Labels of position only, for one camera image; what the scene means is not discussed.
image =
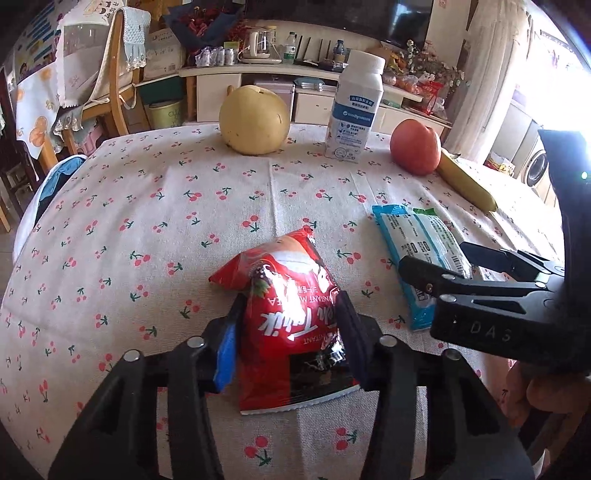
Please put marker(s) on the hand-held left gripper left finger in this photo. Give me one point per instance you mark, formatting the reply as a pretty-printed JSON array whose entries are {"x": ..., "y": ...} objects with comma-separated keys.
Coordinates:
[{"x": 225, "y": 360}]

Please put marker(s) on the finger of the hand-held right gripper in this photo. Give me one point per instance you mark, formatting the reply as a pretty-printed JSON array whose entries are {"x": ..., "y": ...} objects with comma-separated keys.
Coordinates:
[
  {"x": 434, "y": 279},
  {"x": 512, "y": 261}
]

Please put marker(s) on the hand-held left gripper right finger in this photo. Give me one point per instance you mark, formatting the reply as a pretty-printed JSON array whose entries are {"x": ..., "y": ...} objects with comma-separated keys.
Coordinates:
[{"x": 353, "y": 341}]

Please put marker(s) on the teal wet wipes packet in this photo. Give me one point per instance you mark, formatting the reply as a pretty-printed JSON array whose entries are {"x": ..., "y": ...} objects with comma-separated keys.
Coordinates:
[{"x": 415, "y": 240}]

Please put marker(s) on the red milk tea packet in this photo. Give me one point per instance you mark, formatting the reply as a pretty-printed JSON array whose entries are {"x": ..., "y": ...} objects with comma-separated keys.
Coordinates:
[{"x": 286, "y": 300}]

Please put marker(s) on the person's right hand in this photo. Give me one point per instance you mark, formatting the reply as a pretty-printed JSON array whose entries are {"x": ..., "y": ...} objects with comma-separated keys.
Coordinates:
[{"x": 545, "y": 397}]

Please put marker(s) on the yellow banana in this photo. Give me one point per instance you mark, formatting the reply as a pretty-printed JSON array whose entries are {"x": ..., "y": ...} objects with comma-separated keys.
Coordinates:
[{"x": 466, "y": 182}]

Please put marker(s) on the red gift bag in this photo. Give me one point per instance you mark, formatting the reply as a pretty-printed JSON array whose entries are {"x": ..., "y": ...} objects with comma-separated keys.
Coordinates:
[{"x": 498, "y": 166}]

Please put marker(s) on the white washing machine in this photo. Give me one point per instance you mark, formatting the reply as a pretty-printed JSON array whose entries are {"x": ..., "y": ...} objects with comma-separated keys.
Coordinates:
[{"x": 535, "y": 166}]

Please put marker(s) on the red apple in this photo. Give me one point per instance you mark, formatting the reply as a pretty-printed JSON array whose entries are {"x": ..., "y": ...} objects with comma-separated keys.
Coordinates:
[{"x": 414, "y": 147}]

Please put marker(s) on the red snack bag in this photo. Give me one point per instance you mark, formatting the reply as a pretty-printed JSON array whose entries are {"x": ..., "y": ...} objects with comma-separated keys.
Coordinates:
[{"x": 431, "y": 97}]

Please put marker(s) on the tall white milk bottle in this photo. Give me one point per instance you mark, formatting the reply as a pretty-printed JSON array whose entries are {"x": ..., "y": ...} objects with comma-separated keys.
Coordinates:
[{"x": 353, "y": 115}]

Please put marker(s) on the lace covered air conditioner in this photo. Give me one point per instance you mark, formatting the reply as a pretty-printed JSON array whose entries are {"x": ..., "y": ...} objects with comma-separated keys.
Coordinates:
[{"x": 489, "y": 69}]

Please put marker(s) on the white artificial flowers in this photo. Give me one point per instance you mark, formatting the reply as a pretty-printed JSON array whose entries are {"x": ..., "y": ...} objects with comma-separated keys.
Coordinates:
[{"x": 436, "y": 64}]

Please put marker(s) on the yellow pear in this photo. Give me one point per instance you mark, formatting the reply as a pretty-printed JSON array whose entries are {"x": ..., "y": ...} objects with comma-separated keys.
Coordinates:
[{"x": 254, "y": 122}]

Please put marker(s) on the pink storage box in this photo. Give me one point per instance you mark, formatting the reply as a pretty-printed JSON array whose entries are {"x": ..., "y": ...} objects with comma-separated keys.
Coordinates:
[{"x": 284, "y": 90}]

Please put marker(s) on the black tray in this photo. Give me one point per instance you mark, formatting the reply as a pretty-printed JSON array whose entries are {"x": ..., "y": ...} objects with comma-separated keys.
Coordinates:
[{"x": 318, "y": 64}]

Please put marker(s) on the blue cap bottle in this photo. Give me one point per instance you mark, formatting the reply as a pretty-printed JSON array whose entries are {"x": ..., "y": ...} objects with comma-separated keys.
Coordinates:
[{"x": 340, "y": 51}]

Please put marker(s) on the green waste bin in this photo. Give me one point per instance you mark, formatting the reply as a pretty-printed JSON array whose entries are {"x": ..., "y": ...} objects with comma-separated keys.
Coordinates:
[{"x": 164, "y": 115}]

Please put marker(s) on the cream television cabinet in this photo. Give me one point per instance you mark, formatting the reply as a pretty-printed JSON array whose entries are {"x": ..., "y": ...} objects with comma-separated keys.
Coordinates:
[{"x": 212, "y": 97}]

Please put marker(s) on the black television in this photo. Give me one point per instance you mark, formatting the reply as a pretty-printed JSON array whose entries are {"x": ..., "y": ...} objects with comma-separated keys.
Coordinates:
[{"x": 369, "y": 18}]

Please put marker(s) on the green label water bottle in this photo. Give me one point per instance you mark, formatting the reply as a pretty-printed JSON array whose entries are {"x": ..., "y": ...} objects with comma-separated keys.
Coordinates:
[{"x": 289, "y": 48}]

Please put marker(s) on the wooden chair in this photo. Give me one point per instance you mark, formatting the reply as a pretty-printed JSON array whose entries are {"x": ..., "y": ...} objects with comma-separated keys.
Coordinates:
[{"x": 117, "y": 106}]

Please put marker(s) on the glass electric kettle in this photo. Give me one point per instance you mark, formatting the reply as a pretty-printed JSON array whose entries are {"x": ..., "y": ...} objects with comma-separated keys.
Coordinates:
[{"x": 258, "y": 46}]

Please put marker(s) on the pack of small bottles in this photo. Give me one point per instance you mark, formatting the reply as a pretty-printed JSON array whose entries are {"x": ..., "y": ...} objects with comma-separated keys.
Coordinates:
[{"x": 214, "y": 56}]

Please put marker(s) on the white sack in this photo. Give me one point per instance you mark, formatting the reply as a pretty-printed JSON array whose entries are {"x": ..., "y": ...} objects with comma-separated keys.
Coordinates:
[{"x": 164, "y": 53}]

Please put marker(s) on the orange print table cloth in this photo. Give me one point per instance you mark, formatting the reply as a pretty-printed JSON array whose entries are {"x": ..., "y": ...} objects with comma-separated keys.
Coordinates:
[{"x": 37, "y": 106}]

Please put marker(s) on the light blue lace cloth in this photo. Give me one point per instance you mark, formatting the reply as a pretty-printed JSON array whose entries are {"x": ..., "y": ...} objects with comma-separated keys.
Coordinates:
[{"x": 136, "y": 37}]

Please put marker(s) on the dark wrapped flower bouquet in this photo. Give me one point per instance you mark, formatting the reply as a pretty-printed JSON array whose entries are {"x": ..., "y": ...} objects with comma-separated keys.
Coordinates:
[{"x": 203, "y": 23}]

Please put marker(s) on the colourful wall decoration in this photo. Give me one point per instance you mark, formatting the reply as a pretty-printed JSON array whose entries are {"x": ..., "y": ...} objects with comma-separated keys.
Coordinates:
[{"x": 34, "y": 37}]

